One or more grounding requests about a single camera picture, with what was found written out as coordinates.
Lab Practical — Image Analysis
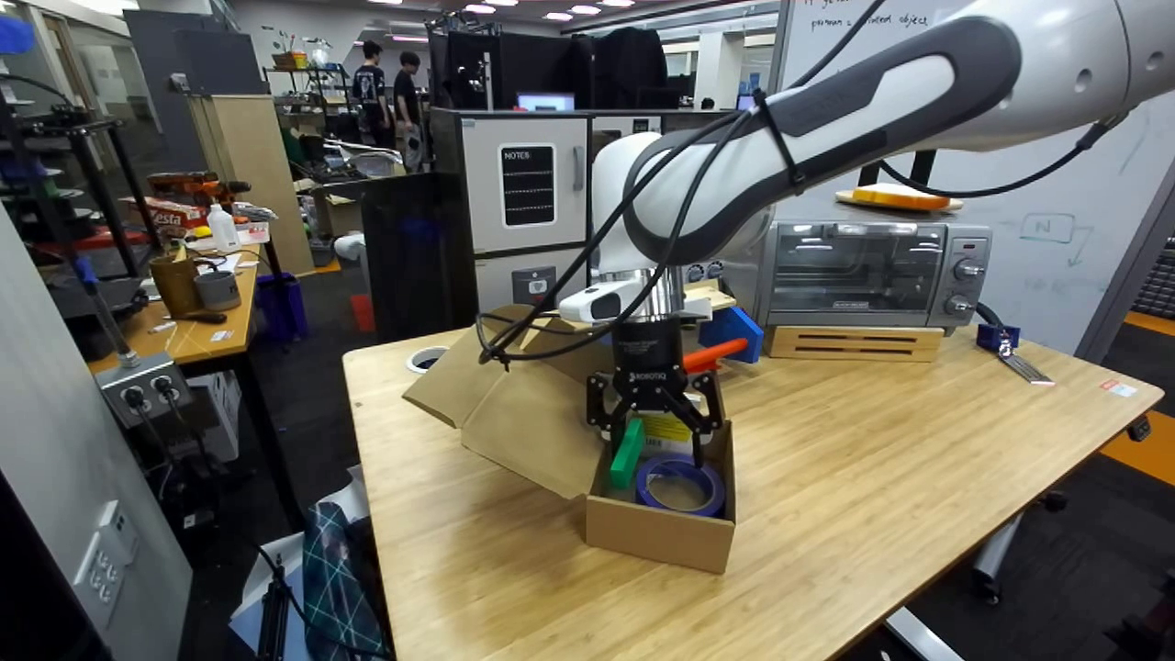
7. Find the blue handled scraper tool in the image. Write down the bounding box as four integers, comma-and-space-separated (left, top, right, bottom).
977, 324, 1049, 385

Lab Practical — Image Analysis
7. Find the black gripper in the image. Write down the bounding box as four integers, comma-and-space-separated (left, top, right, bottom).
587, 318, 722, 466

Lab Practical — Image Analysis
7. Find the toy kitchen playset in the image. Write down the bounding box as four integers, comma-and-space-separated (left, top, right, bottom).
429, 106, 704, 313

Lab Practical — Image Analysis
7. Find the orange item on oven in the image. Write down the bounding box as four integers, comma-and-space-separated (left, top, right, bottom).
833, 182, 960, 212

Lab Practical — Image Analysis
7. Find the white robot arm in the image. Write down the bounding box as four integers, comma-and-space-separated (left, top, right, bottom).
558, 0, 1175, 324

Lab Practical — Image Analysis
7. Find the green block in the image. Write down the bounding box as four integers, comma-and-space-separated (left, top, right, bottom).
606, 420, 647, 493

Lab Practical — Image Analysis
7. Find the blue orange wooden toy bench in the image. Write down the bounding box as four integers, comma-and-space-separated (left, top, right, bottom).
684, 283, 763, 374

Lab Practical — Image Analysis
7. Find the silver toaster oven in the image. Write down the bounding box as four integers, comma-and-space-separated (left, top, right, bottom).
719, 215, 990, 326

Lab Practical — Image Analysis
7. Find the white yellow small book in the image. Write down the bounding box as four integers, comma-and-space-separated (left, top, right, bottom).
647, 415, 692, 448

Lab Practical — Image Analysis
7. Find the wooden side desk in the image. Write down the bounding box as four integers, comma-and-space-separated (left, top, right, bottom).
121, 255, 260, 374

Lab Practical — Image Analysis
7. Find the blue masking tape roll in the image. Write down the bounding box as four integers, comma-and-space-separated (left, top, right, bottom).
634, 455, 726, 516

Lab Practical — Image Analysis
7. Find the wooden slatted crate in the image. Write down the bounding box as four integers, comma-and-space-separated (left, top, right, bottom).
768, 326, 945, 363

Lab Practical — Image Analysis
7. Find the open cardboard box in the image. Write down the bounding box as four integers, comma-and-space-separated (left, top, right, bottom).
403, 303, 740, 572

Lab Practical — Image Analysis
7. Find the red white warning sticker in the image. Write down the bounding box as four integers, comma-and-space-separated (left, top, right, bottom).
1102, 381, 1139, 401

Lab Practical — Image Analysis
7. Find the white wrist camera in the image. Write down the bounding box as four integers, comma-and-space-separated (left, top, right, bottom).
553, 279, 644, 324

